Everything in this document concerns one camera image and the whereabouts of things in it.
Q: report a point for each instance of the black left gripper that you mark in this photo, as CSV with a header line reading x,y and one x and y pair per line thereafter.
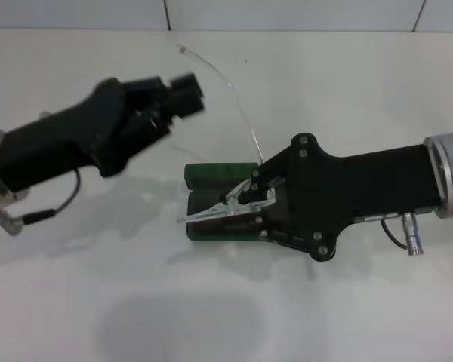
x,y
60,143

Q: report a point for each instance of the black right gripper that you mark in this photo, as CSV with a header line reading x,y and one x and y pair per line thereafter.
x,y
355,184

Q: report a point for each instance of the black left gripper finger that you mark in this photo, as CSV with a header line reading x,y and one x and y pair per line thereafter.
x,y
188,105
183,84

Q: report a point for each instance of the clear white glasses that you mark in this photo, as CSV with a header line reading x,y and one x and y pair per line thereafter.
x,y
234,201

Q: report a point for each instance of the green glasses case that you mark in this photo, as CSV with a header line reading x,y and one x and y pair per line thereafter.
x,y
207,173

